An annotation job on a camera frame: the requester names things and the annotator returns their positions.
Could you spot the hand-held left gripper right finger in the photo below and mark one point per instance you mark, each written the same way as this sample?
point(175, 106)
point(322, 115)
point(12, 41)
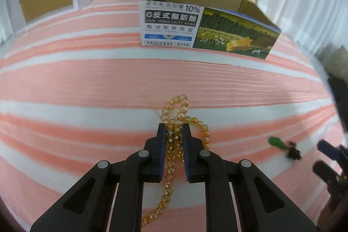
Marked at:
point(186, 156)

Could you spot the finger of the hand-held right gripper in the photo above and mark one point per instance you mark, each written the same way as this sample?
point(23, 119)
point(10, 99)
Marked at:
point(326, 147)
point(323, 170)

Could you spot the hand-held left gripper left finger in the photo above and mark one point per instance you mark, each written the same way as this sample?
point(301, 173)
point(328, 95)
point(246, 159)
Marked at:
point(162, 156)

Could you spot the printed cardboard box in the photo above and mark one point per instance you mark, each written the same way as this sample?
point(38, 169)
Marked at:
point(168, 22)

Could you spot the pink striped blanket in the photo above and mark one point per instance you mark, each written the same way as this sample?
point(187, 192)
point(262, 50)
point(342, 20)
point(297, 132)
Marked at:
point(81, 79)

